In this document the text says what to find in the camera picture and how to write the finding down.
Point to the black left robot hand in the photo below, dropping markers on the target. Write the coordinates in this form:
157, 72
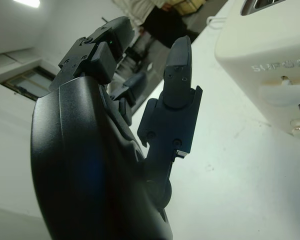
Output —
90, 162

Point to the person in black trousers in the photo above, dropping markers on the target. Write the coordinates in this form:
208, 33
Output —
165, 30

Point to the cream two-slot toaster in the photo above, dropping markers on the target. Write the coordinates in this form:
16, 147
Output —
265, 50

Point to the wooden crate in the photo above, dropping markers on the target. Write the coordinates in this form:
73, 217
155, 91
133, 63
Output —
187, 7

